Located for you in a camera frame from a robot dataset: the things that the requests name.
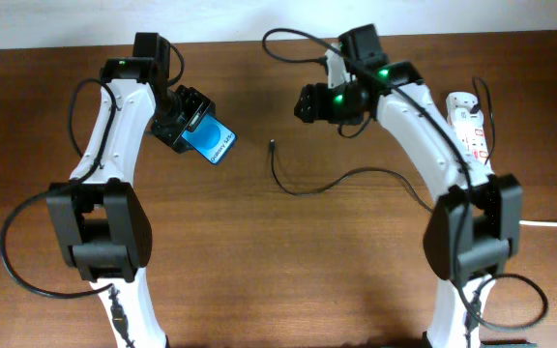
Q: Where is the white power strip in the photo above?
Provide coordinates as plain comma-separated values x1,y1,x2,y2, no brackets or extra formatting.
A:
446,92,490,167

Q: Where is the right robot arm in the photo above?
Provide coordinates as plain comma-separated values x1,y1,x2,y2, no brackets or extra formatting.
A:
294,24,523,347

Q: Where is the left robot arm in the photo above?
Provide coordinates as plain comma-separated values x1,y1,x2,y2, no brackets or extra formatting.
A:
46,33,221,347

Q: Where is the blue screen smartphone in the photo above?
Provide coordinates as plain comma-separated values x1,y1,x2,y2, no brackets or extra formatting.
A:
182,115,237,165

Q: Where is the black charging cable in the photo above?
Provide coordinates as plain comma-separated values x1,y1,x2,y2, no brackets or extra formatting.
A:
268,75,496,214

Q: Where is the white power strip cord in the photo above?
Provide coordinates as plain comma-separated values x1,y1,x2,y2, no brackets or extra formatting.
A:
518,219,557,231

